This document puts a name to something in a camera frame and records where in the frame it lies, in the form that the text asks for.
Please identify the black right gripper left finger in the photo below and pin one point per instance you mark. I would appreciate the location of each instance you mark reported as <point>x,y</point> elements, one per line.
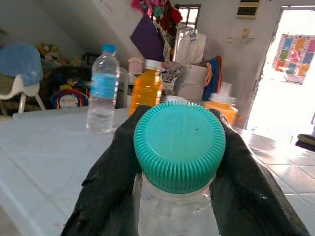
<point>108,177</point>

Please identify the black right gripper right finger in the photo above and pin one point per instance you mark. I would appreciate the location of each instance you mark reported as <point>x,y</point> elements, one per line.
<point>248,191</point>

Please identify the clear bottle teal cap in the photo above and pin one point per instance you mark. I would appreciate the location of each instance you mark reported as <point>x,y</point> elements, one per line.
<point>179,142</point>

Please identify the dark doormat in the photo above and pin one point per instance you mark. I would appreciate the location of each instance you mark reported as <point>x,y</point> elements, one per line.
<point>306,142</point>

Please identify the clear water bottle blue cap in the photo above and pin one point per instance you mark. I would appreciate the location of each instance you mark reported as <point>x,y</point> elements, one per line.
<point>103,98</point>

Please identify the orange jar white lid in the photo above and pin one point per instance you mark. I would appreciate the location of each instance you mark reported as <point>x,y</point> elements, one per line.
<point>225,108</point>

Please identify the rainbow striped bag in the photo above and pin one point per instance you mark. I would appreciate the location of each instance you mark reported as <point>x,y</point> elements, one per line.
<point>69,99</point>

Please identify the orange liquid bottle white cap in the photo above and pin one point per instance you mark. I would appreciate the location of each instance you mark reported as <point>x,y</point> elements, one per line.
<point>145,91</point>

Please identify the pale pink small box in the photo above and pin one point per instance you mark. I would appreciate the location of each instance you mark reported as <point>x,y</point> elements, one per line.
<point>135,66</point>

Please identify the white plastic chair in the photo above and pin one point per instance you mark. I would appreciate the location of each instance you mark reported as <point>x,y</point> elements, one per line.
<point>24,92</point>

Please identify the blue and orange cloth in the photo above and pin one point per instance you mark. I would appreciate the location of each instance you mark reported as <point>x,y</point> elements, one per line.
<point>214,73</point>

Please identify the white plastic bucket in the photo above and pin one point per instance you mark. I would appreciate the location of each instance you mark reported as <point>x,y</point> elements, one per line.
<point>192,81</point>

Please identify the yellow stuffed toy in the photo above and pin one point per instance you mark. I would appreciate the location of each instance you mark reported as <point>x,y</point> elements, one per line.
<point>49,51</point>

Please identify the colourful patchwork quilt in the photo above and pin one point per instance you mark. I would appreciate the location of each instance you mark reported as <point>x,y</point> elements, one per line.
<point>292,56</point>

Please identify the purple board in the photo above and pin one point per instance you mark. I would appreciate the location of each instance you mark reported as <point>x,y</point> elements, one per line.
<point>147,39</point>

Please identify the blue towel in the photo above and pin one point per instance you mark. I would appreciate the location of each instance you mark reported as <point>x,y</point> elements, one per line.
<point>19,62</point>

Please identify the white plastic bag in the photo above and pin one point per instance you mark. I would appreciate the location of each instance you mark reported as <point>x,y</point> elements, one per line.
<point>189,46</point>

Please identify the colourful hanging clothes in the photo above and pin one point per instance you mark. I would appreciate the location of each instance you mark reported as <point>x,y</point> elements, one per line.
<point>160,9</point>

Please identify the dark framed window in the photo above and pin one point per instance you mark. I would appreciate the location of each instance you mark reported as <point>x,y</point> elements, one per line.
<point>189,14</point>

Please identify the electrical breaker box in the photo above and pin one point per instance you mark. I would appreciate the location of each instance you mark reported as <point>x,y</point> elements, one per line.
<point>248,8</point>

